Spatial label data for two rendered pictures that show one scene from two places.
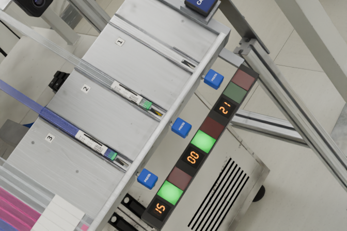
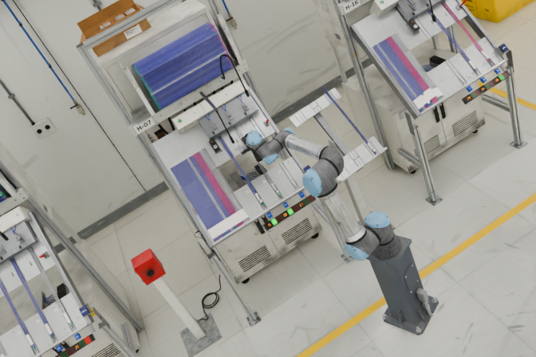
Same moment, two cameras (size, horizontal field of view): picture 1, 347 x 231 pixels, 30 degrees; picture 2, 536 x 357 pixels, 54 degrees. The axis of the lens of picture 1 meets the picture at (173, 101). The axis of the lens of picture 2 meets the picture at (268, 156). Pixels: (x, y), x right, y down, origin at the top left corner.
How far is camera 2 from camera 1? 1.92 m
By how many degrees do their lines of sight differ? 9
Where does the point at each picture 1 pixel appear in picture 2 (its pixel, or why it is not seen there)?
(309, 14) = (350, 183)
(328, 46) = (354, 196)
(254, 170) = (315, 226)
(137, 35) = (285, 171)
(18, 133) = (238, 178)
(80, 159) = (254, 201)
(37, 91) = (250, 163)
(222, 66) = not seen: hidden behind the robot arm
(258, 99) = not seen: hidden behind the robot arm
